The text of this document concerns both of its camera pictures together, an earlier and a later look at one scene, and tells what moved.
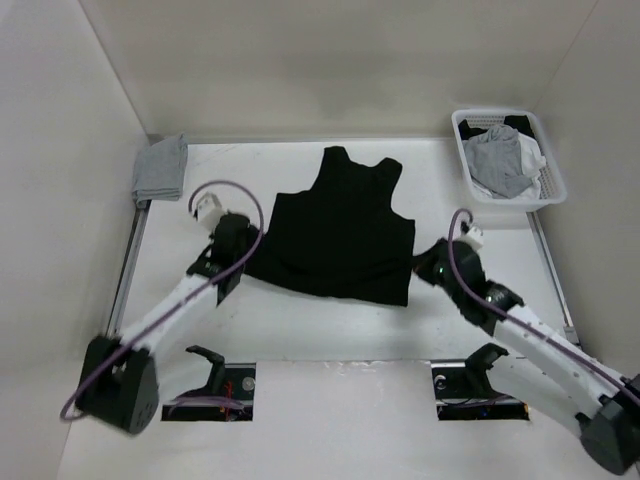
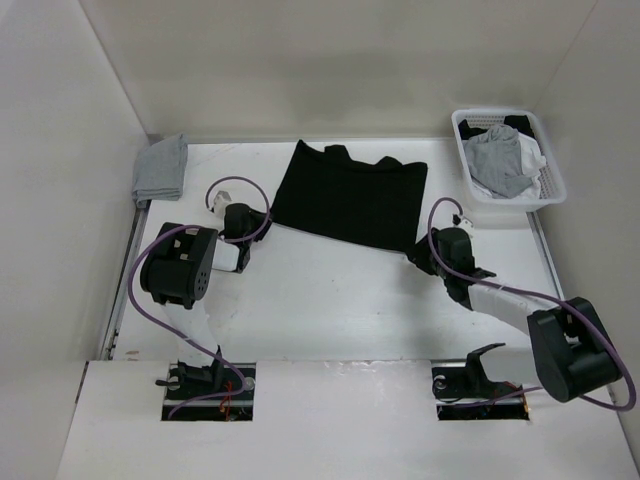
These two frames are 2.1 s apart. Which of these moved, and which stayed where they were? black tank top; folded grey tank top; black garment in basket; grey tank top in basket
Moved: black tank top
Stayed: black garment in basket; folded grey tank top; grey tank top in basket
